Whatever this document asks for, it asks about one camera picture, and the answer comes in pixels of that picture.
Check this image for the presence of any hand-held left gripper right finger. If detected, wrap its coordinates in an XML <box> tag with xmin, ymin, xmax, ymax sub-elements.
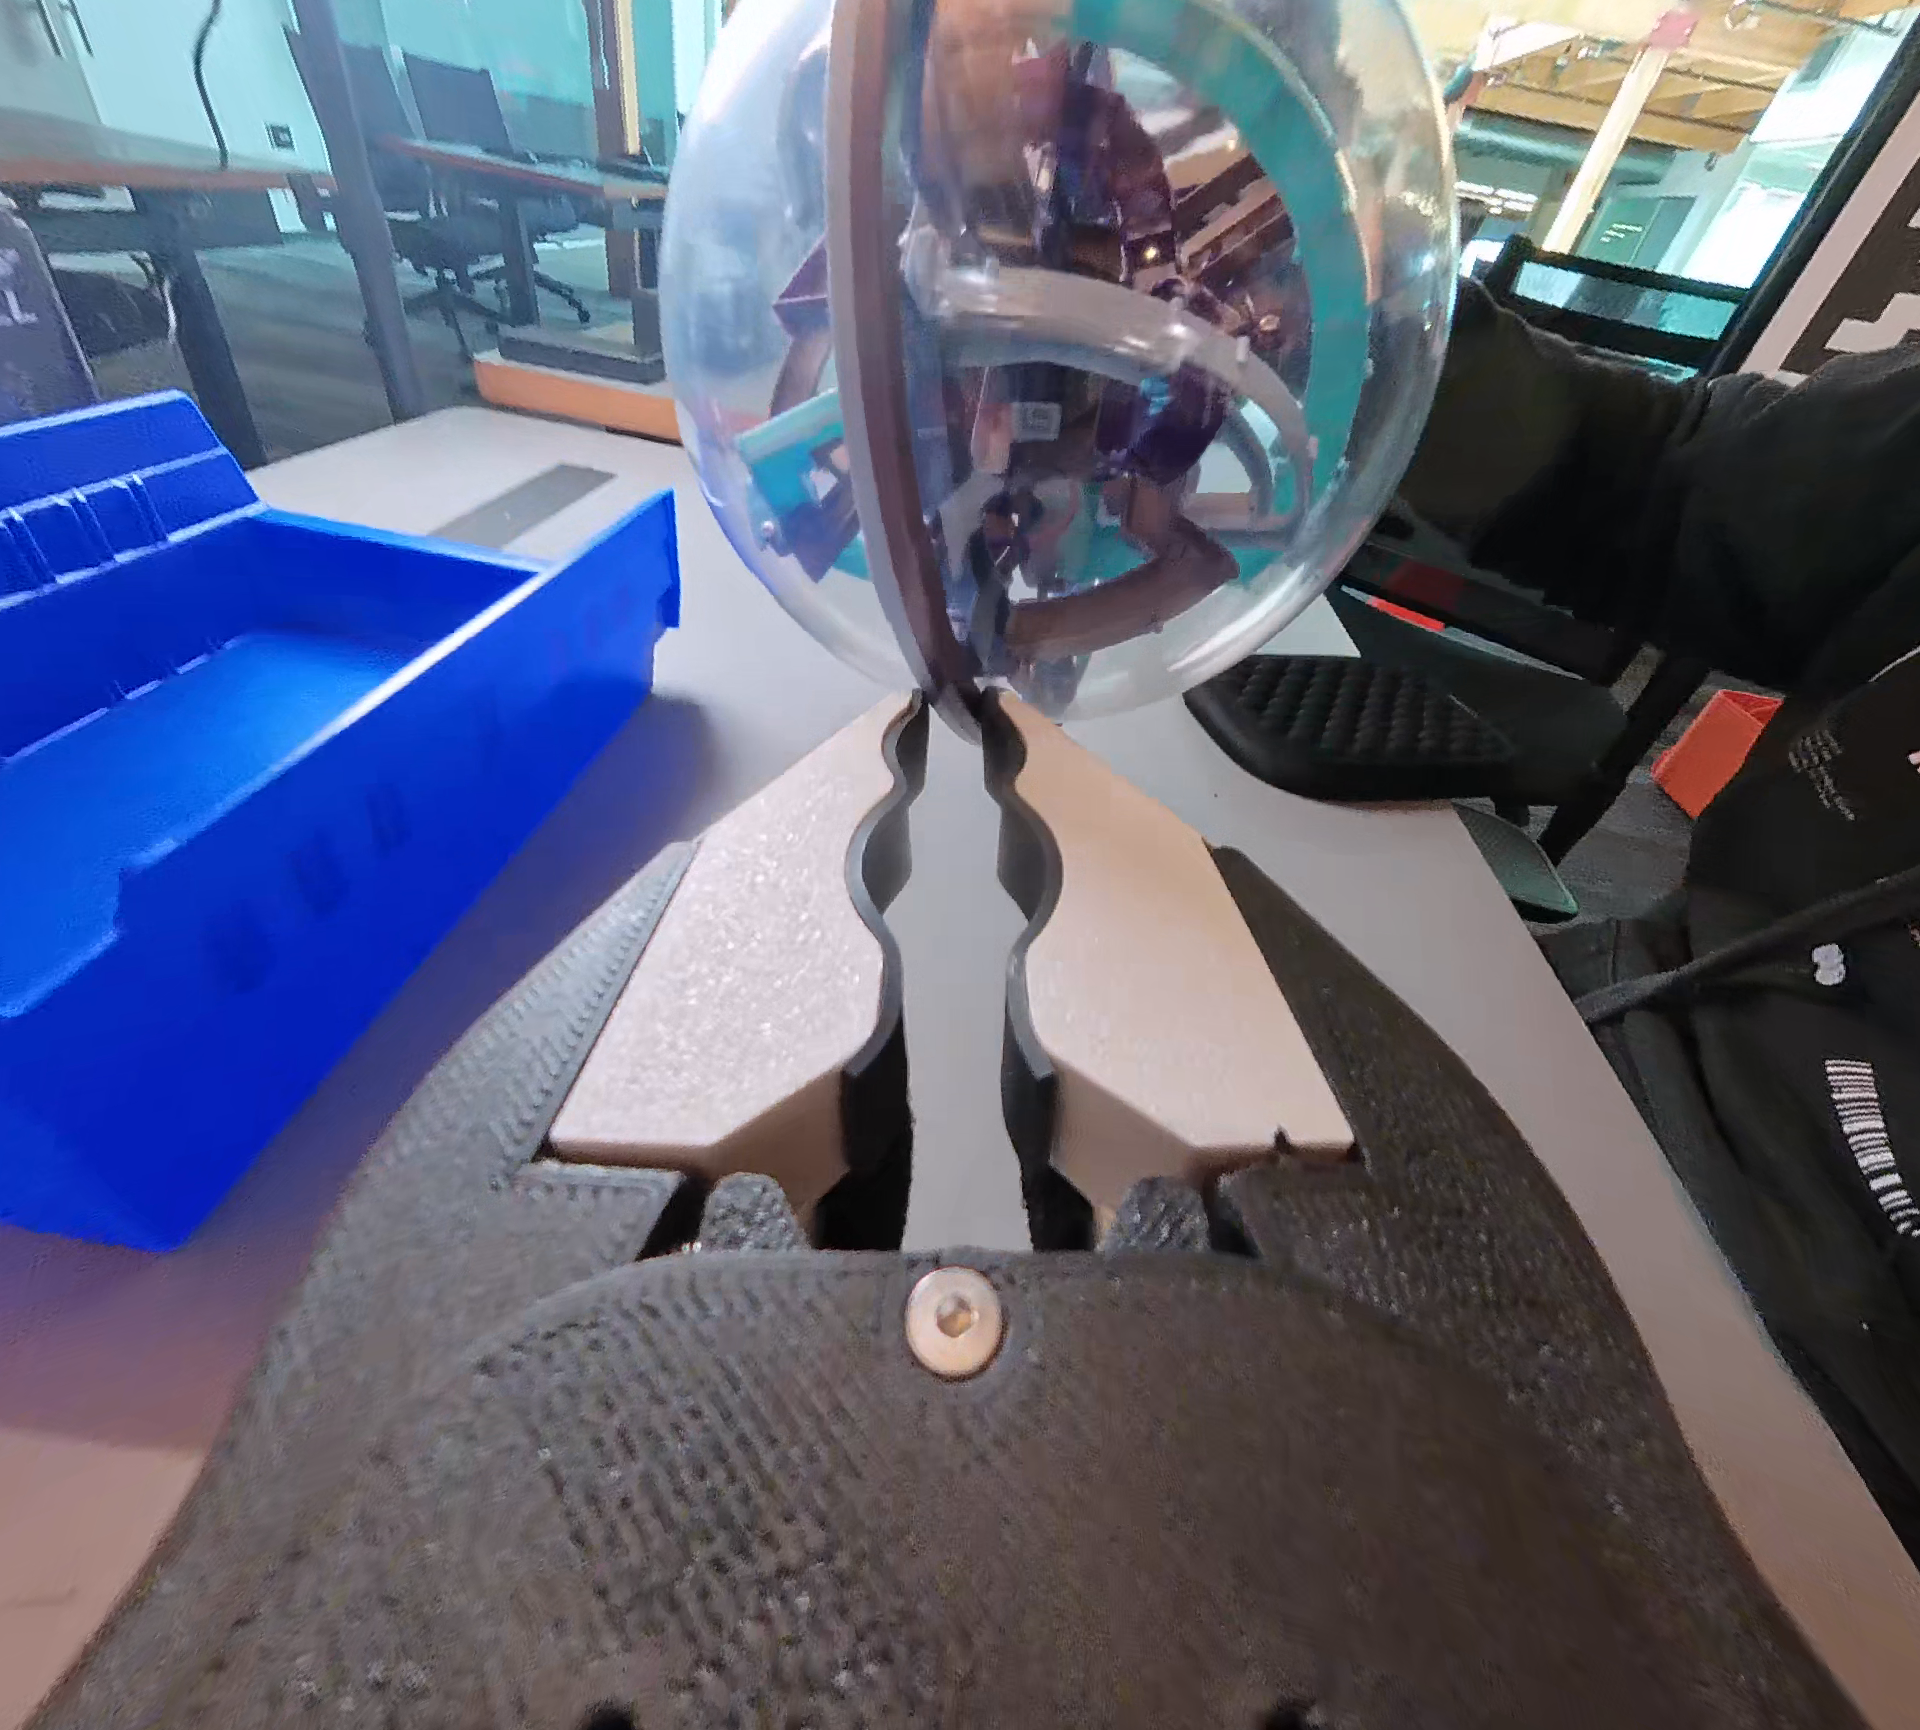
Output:
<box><xmin>977</xmin><ymin>691</ymin><xmax>1361</xmax><ymax>1247</ymax></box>

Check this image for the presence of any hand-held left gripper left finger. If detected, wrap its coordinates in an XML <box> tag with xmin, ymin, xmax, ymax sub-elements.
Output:
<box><xmin>550</xmin><ymin>691</ymin><xmax>938</xmax><ymax>1247</ymax></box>

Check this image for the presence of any clear maze ball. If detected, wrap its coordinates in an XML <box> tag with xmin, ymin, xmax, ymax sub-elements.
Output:
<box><xmin>659</xmin><ymin>0</ymin><xmax>1463</xmax><ymax>728</ymax></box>

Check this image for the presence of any blue plastic bin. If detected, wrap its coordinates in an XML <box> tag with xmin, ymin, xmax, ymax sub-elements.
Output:
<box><xmin>0</xmin><ymin>391</ymin><xmax>684</xmax><ymax>1253</ymax></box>

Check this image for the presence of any person's black printed jacket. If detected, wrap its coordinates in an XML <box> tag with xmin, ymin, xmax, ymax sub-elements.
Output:
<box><xmin>1560</xmin><ymin>667</ymin><xmax>1920</xmax><ymax>1568</ymax></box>

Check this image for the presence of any black office chair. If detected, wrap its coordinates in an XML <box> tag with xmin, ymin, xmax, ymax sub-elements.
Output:
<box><xmin>384</xmin><ymin>61</ymin><xmax>595</xmax><ymax>339</ymax></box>

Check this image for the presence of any black white marker board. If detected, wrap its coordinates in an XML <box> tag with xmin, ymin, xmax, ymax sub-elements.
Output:
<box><xmin>1726</xmin><ymin>7</ymin><xmax>1920</xmax><ymax>382</ymax></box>

